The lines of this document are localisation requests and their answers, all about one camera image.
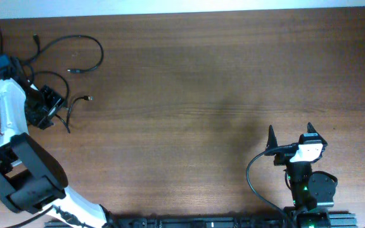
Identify black usb cable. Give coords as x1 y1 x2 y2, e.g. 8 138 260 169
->
27 70 70 101
0 12 105 75
54 95 94 134

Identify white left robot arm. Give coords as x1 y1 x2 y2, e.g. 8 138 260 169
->
0 54 115 227

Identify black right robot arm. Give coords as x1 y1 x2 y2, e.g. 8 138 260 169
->
266 123 338 227

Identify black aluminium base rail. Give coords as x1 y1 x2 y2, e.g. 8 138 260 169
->
44 215 357 228

